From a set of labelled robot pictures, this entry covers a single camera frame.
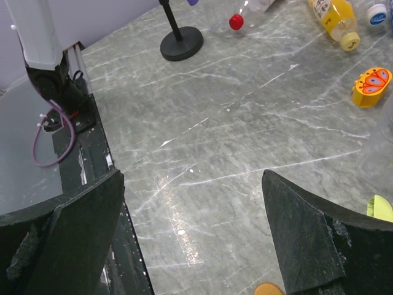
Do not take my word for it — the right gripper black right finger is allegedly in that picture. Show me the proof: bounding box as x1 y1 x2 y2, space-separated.
262 170 392 294

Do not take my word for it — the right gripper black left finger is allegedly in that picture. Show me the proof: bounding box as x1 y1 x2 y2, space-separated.
0 168 125 295

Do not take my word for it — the orange gold bottle cap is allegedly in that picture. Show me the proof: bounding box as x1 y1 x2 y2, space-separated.
253 283 285 295

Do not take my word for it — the blue label clear bottle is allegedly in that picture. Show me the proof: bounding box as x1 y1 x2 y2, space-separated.
366 0 392 29

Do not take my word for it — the small red bottle cap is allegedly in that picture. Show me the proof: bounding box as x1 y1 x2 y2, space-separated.
228 14 244 31

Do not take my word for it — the clear bottle green-print white cap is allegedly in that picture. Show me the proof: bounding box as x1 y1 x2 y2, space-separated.
358 96 392 186

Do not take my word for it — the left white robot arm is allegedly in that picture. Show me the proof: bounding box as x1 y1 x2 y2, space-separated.
6 0 96 134

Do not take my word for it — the yellow lemon drink bottle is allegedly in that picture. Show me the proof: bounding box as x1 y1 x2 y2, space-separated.
308 0 360 52

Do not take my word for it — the red label clear bottle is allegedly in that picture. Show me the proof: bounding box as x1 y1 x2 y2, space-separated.
208 0 286 34

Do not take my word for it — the lime green toy brick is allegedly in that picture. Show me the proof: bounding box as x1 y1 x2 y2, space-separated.
367 194 393 222

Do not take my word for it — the yellow orange toy block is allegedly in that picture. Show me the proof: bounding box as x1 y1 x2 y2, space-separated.
352 67 392 108

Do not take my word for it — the purple microphone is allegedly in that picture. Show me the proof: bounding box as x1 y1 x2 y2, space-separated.
187 0 199 6

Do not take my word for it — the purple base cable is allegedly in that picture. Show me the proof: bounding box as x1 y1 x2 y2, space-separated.
32 100 77 168

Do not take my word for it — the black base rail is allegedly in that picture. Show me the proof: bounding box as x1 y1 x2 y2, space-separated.
58 96 154 294

